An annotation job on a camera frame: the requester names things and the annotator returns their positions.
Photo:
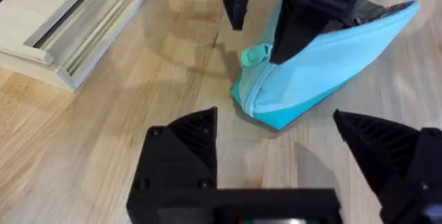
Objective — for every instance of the light blue zip bag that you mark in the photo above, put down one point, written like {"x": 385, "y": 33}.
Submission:
{"x": 310, "y": 79}

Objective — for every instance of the pale wooden box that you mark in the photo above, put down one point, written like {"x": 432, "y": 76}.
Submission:
{"x": 65, "y": 23}

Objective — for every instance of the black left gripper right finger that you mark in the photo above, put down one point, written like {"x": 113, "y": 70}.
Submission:
{"x": 390, "y": 155}

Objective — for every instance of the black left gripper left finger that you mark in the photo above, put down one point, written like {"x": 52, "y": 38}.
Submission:
{"x": 172, "y": 161}

